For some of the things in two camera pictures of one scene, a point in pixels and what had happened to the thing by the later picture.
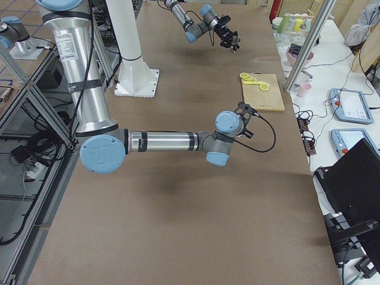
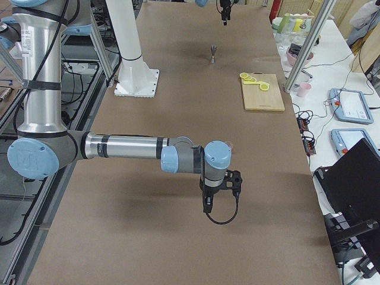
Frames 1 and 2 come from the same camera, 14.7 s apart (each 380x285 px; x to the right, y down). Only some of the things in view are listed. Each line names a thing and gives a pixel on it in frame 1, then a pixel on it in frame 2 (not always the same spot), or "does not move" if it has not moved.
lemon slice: (264, 86) does not move
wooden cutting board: (265, 94) does not move
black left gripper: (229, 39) to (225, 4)
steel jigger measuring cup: (236, 40) to (213, 49)
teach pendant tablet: (350, 105) does not move
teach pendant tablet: (344, 138) does not move
